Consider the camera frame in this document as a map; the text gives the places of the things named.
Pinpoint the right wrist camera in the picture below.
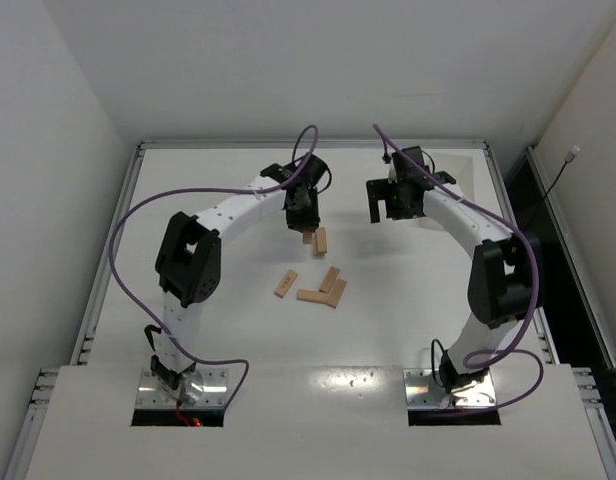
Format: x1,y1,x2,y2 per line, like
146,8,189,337
382,153,396,183

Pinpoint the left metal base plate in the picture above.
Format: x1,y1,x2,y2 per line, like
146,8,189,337
135,368,228,410

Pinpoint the white front cover panel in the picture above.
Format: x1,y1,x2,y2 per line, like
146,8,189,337
27,365,606,479

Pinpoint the wood block three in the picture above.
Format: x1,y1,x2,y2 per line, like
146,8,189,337
319,266,340,293

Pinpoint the wood block five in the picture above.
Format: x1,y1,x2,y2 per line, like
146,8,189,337
274,269,298,298

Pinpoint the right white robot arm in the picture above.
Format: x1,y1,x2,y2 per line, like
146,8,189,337
366,146,542,392

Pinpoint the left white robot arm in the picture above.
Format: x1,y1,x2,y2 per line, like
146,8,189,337
150,155,330,392

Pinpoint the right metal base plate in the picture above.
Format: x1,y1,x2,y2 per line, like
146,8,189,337
403,368,497,411

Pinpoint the black wall cable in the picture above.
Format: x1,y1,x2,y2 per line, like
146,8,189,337
540,145,582,201

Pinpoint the wood block one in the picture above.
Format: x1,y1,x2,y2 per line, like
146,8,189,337
313,227,328,257

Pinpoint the white plastic box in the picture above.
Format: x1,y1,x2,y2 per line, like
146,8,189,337
419,152,477,236

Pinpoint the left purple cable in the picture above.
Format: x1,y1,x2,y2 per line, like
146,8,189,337
109,124,250,412

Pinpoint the wood block four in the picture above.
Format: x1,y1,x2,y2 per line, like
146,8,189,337
326,278,347,308

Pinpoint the wood block seven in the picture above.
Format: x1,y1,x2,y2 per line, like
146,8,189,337
296,289,329,304

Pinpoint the metal base plate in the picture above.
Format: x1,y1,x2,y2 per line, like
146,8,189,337
403,368,497,411
135,368,228,410

